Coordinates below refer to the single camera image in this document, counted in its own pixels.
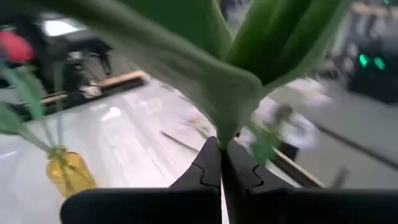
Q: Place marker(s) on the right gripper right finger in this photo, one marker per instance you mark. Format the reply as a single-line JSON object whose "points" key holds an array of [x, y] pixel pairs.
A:
{"points": [[295, 208]]}

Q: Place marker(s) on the yellow glass vase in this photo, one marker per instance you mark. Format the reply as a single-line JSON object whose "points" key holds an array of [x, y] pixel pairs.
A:
{"points": [[70, 174]]}

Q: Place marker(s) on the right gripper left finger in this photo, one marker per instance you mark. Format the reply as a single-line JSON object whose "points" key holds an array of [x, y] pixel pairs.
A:
{"points": [[155, 205]]}

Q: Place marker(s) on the green flower stems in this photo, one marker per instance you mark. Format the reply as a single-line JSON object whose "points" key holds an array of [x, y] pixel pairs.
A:
{"points": [[12, 124]]}

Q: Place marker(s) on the black machine green lights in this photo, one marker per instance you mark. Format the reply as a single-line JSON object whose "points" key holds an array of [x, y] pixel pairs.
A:
{"points": [[373, 87]]}

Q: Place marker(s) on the white tulip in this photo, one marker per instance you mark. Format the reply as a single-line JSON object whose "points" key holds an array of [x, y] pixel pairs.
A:
{"points": [[217, 93]]}

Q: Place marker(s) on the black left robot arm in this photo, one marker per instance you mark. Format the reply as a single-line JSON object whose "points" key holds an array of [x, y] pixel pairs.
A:
{"points": [[53, 68]]}

